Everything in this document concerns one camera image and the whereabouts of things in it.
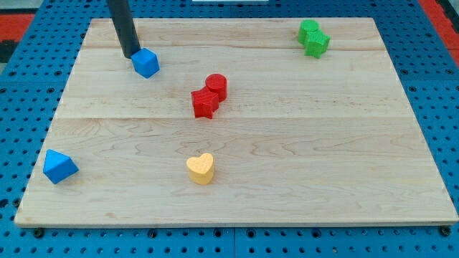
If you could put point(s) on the blue cube block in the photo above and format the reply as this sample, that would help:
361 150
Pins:
145 63

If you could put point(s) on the yellow heart block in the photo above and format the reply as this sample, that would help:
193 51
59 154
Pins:
201 169

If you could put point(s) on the green cylinder block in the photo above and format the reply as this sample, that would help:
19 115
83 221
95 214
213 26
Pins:
306 26

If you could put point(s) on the blue triangular prism block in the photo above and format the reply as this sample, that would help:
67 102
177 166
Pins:
57 166

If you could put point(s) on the green star block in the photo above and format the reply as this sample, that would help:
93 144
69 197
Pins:
316 43

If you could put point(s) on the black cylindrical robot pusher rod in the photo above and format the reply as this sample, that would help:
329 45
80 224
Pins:
125 29

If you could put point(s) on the red star block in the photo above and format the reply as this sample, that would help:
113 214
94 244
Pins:
204 102

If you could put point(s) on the red cylinder block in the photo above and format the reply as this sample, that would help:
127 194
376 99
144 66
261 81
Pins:
217 83

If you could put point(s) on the light wooden board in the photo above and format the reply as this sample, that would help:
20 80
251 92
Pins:
298 142

